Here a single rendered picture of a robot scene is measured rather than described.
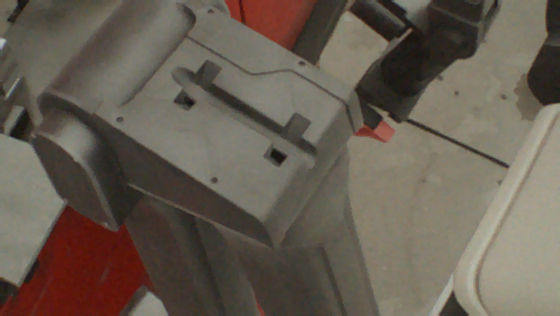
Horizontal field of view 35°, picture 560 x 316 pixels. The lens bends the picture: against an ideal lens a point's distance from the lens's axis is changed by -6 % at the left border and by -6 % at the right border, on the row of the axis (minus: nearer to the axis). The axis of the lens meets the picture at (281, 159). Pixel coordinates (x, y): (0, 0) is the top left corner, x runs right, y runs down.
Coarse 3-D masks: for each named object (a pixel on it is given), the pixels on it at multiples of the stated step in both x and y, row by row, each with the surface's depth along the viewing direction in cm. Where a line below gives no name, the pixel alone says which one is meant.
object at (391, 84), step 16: (400, 48) 102; (384, 64) 105; (400, 64) 102; (368, 80) 105; (384, 80) 106; (400, 80) 104; (416, 80) 102; (432, 80) 103; (368, 96) 105; (384, 96) 105; (400, 96) 106; (416, 96) 107; (400, 112) 106
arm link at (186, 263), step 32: (64, 128) 39; (64, 160) 40; (96, 160) 40; (64, 192) 44; (96, 192) 41; (128, 192) 43; (128, 224) 53; (160, 224) 49; (192, 224) 50; (160, 256) 54; (192, 256) 52; (224, 256) 55; (160, 288) 59; (192, 288) 55; (224, 288) 57
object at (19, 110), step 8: (0, 104) 132; (8, 104) 132; (16, 104) 132; (0, 112) 131; (8, 112) 131; (16, 112) 131; (24, 112) 131; (8, 120) 130; (16, 120) 130; (24, 120) 132; (8, 128) 130; (16, 128) 130; (16, 136) 131
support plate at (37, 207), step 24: (0, 144) 116; (24, 144) 116; (0, 168) 114; (24, 168) 114; (0, 192) 112; (24, 192) 112; (48, 192) 112; (0, 216) 110; (24, 216) 110; (48, 216) 110; (0, 240) 108; (24, 240) 108; (0, 264) 106; (24, 264) 106
